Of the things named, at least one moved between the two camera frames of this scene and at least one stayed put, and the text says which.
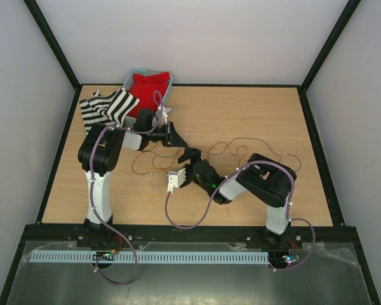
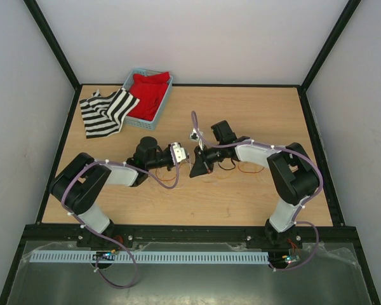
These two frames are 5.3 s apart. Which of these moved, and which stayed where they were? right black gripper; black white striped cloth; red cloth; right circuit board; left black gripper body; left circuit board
Moved: left black gripper body; right black gripper
Stayed: red cloth; right circuit board; black white striped cloth; left circuit board
